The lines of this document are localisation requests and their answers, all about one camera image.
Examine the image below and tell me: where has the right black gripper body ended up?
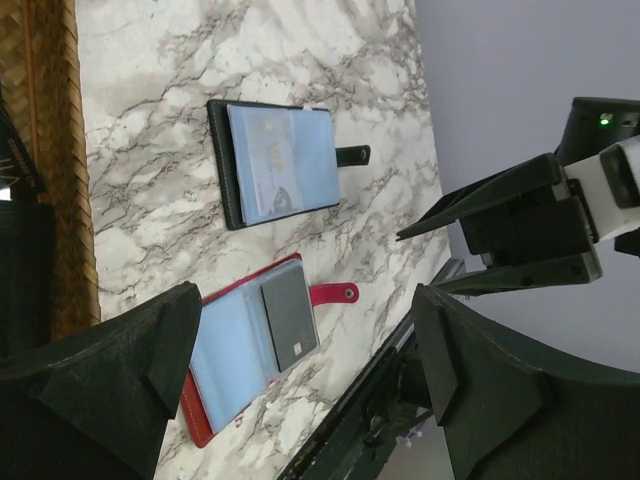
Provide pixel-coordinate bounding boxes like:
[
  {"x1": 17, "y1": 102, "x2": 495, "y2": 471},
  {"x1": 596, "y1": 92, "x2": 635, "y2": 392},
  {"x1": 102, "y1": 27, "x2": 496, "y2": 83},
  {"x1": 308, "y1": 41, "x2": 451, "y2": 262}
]
[{"x1": 460, "y1": 182, "x2": 593, "y2": 268}]

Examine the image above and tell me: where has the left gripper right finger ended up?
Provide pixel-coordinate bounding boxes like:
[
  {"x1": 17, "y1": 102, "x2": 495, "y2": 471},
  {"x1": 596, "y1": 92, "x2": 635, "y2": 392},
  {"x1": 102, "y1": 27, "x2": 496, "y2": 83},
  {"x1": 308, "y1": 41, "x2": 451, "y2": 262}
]
[{"x1": 412, "y1": 284, "x2": 639, "y2": 479}]

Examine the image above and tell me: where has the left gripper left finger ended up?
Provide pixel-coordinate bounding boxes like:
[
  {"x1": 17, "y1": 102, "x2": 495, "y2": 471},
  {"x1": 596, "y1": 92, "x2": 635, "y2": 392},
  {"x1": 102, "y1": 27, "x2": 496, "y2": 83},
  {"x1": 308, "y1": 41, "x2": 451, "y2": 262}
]
[{"x1": 1, "y1": 282, "x2": 202, "y2": 479}]

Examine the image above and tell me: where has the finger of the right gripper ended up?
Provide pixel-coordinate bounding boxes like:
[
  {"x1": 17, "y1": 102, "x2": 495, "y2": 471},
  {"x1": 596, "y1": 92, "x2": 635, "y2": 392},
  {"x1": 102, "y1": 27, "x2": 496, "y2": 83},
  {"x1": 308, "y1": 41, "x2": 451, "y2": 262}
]
[
  {"x1": 432, "y1": 252, "x2": 602, "y2": 297},
  {"x1": 397, "y1": 153, "x2": 562, "y2": 240}
]

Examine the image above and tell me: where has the red card holder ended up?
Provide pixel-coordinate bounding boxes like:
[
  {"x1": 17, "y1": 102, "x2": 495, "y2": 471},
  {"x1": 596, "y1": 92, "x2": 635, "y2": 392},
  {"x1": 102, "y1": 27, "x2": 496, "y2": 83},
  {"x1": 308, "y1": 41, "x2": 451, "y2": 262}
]
[{"x1": 181, "y1": 253, "x2": 360, "y2": 448}]

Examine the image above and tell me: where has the black card holder in tray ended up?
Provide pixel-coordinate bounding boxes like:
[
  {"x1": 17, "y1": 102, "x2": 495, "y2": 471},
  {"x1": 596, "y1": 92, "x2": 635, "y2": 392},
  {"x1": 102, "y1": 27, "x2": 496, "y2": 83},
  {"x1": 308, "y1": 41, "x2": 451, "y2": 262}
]
[{"x1": 1, "y1": 105, "x2": 55, "y2": 362}]

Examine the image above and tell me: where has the grey VIP card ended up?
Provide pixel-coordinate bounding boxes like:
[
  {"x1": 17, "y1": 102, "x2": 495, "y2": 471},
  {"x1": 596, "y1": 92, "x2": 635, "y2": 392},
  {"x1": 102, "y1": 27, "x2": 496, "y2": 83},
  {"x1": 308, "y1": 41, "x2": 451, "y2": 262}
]
[{"x1": 260, "y1": 258, "x2": 318, "y2": 372}]

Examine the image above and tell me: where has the silver VIP card in holder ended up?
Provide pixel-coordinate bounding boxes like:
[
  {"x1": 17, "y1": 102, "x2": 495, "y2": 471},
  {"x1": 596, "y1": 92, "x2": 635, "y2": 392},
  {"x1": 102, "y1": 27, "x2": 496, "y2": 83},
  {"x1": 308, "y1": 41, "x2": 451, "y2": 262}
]
[{"x1": 227, "y1": 105, "x2": 303, "y2": 225}]

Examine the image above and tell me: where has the woven wicker organizer tray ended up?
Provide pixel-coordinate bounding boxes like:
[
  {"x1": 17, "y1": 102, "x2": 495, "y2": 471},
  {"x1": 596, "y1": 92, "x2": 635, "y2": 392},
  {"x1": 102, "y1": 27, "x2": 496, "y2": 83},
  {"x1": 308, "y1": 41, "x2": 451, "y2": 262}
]
[{"x1": 1, "y1": 1, "x2": 100, "y2": 339}]

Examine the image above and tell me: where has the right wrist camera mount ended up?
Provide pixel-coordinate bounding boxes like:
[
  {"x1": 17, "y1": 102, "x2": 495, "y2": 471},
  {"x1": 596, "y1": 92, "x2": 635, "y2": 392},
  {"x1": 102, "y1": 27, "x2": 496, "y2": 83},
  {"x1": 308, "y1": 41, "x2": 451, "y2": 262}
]
[{"x1": 565, "y1": 136, "x2": 639, "y2": 241}]

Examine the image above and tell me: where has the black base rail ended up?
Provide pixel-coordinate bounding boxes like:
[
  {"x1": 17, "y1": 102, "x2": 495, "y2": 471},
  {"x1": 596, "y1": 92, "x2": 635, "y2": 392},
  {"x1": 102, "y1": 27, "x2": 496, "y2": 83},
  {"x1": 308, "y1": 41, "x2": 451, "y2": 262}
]
[{"x1": 280, "y1": 284, "x2": 459, "y2": 479}]

